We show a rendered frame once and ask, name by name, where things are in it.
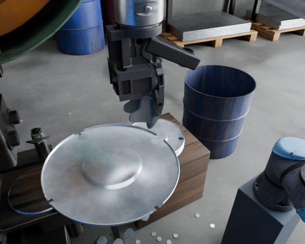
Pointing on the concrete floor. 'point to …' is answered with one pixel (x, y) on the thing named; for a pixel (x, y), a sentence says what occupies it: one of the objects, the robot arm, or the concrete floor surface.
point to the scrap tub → (217, 106)
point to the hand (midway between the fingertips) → (152, 122)
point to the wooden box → (184, 175)
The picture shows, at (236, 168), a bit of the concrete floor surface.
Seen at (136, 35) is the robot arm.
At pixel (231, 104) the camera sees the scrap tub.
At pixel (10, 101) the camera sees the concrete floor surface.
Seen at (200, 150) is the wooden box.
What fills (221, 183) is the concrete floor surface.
